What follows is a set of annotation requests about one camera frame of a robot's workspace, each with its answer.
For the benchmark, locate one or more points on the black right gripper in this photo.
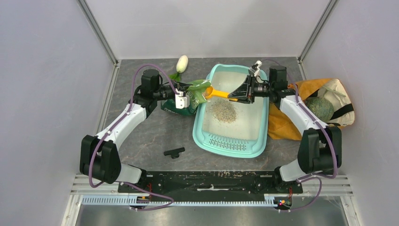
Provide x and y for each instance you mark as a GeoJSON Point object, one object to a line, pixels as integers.
{"type": "Point", "coordinates": [245, 92]}

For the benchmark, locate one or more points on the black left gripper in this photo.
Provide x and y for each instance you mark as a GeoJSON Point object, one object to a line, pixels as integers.
{"type": "Point", "coordinates": [182, 87]}

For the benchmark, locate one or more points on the green litter bag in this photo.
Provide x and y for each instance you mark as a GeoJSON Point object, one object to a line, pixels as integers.
{"type": "Point", "coordinates": [196, 98]}

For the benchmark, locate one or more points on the orange plastic scoop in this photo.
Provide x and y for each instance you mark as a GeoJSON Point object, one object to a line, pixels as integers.
{"type": "Point", "coordinates": [211, 92]}

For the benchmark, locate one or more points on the teal plastic litter box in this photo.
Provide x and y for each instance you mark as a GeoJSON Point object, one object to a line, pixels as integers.
{"type": "Point", "coordinates": [244, 138]}

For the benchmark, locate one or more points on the black bag clip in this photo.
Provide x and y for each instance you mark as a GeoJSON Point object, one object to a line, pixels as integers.
{"type": "Point", "coordinates": [174, 153]}

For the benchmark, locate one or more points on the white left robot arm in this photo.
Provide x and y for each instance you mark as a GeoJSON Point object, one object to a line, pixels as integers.
{"type": "Point", "coordinates": [99, 155]}

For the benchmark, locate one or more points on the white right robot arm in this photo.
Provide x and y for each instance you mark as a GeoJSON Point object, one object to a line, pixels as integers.
{"type": "Point", "coordinates": [319, 154]}

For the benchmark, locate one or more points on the grey litter granules pile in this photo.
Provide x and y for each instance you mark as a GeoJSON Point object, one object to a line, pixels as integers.
{"type": "Point", "coordinates": [224, 111]}

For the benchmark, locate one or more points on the white toy radish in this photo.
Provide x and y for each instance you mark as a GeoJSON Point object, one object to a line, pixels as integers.
{"type": "Point", "coordinates": [181, 66]}

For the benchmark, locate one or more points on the green netted melon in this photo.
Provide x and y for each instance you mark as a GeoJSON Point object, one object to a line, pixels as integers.
{"type": "Point", "coordinates": [320, 107]}

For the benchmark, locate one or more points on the orange cloth bag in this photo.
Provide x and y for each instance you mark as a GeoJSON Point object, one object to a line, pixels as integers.
{"type": "Point", "coordinates": [281, 127]}

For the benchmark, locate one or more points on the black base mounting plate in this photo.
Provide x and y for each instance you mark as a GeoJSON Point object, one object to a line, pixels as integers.
{"type": "Point", "coordinates": [217, 186]}

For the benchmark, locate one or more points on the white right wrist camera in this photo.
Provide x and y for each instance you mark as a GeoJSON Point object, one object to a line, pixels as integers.
{"type": "Point", "coordinates": [254, 70]}

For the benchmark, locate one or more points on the white slotted cable duct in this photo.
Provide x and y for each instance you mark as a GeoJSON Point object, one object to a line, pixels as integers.
{"type": "Point", "coordinates": [132, 200]}

